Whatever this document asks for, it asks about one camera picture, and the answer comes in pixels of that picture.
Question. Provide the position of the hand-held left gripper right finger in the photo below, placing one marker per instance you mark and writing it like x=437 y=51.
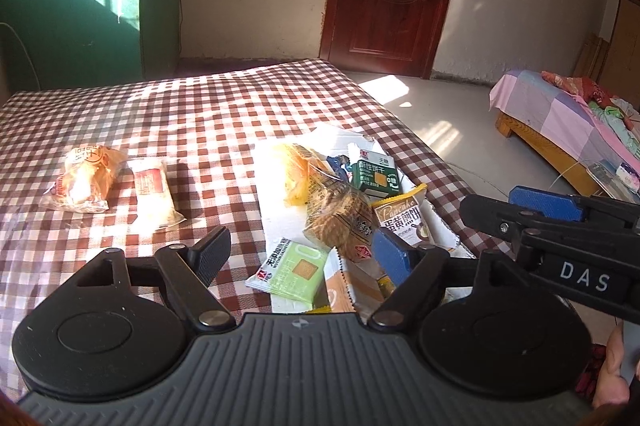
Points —
x=392 y=256

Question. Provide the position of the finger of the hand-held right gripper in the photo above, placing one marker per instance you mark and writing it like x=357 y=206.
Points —
x=545 y=201
x=490 y=213

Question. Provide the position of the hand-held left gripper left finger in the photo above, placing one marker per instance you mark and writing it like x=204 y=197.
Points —
x=212 y=251

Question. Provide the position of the brown white gold-edged packet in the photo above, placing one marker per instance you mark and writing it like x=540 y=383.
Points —
x=400 y=216

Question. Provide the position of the gold-edged bread packet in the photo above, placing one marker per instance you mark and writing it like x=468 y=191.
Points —
x=345 y=291

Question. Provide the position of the clear round cookie packet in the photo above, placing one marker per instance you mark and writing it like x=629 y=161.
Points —
x=340 y=216

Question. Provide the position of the white cardboard box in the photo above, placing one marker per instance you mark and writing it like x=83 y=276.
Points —
x=280 y=226

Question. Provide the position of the dark green biscuit packet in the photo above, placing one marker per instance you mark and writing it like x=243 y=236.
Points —
x=375 y=176

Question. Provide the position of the light green biscuit packet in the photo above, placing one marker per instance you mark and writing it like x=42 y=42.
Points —
x=295 y=271

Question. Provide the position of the blue white snack packet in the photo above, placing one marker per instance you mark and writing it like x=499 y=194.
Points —
x=340 y=166

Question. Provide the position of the yellow cake packet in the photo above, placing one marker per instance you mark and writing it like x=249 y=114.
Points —
x=295 y=173

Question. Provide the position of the person's right hand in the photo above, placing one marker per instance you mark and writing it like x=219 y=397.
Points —
x=610 y=371

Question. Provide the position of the red white snack packet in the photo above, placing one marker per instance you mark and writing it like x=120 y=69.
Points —
x=150 y=191

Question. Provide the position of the person's red patterned clothing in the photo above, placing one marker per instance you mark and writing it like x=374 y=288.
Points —
x=590 y=371

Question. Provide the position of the wooden bed with pink blanket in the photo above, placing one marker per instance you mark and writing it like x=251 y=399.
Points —
x=550 y=106

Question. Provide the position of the green clothing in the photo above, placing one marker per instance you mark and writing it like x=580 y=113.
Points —
x=612 y=114

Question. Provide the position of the red floral cloth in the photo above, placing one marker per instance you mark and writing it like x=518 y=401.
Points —
x=575 y=84

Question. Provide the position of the orange bread packet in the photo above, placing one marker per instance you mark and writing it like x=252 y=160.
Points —
x=85 y=178

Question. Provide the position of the wooden bed frame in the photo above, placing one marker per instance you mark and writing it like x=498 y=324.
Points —
x=530 y=139

